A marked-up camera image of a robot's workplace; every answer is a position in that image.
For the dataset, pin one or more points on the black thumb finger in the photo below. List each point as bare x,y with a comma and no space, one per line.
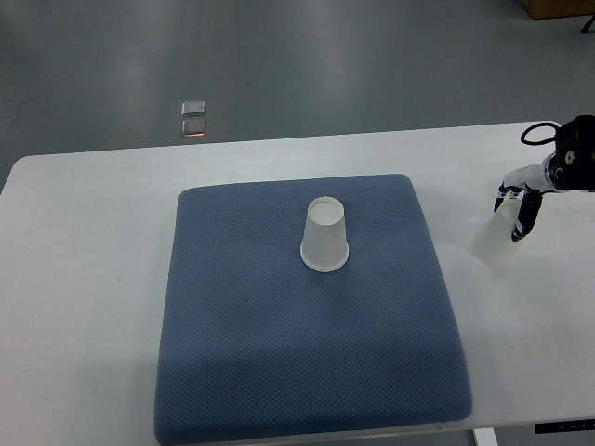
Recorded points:
527,215

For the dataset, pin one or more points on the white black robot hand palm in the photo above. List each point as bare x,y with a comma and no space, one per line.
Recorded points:
531,177

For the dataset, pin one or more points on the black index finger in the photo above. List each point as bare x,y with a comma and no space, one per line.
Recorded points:
500,197

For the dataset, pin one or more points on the white paper cup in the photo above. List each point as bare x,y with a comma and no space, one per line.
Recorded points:
324,246
493,244

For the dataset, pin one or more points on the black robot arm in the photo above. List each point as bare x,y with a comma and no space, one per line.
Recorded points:
569,168

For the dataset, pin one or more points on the black tripod leg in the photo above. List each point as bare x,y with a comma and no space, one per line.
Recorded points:
588,24

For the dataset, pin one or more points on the wooden box corner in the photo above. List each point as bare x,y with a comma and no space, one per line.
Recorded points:
556,9

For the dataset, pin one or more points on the white paper cup on cushion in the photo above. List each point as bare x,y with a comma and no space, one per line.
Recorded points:
324,246

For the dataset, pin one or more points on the black desk control panel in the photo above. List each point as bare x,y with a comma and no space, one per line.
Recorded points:
565,426

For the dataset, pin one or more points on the white table leg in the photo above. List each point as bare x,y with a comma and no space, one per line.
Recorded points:
484,437

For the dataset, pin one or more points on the blue mesh cushion pad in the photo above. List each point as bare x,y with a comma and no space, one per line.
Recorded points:
255,344

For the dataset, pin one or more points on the upper metal floor plate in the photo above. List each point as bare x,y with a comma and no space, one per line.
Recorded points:
193,108

